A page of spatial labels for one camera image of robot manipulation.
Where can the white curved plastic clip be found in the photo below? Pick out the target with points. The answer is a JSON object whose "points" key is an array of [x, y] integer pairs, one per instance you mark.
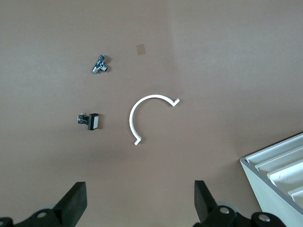
{"points": [[131, 118]]}

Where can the white plastic drawer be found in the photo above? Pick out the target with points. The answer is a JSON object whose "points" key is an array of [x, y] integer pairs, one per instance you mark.
{"points": [[284, 158], [291, 177], [298, 195]]}

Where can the black square white-faced push button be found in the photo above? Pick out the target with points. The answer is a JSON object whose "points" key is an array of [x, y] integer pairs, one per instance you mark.
{"points": [[93, 121]]}

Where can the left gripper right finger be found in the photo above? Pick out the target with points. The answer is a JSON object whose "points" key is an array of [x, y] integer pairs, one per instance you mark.
{"points": [[206, 205]]}

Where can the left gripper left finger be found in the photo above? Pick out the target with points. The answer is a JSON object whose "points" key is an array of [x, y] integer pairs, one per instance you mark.
{"points": [[71, 203]]}

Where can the white drawer cabinet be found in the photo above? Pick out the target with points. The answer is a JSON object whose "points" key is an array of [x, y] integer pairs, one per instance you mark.
{"points": [[260, 189]]}

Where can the brown tape patch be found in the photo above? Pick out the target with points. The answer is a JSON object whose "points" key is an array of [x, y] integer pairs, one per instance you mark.
{"points": [[141, 49]]}

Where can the small metal connector part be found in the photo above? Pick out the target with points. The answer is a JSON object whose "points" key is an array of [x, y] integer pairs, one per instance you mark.
{"points": [[99, 65]]}

